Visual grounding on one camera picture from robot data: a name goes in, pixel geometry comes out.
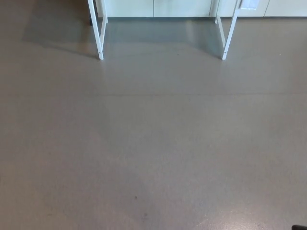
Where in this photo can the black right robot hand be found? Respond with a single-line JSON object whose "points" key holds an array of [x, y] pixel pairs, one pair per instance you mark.
{"points": [[301, 227]]}

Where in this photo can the white cabinet with doors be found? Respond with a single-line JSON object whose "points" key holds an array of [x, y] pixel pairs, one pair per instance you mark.
{"points": [[182, 8]]}

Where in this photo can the white desk with metal frame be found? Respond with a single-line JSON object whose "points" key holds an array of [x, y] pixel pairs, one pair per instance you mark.
{"points": [[100, 36]]}

